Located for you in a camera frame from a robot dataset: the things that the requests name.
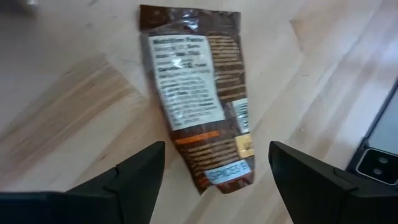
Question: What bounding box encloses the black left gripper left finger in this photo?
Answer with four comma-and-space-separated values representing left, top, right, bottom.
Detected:
0, 141, 166, 224

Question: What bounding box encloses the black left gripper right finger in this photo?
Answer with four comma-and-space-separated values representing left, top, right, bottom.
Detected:
268, 141, 398, 224

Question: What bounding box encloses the brown sachet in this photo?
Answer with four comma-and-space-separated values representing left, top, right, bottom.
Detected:
139, 4, 256, 195

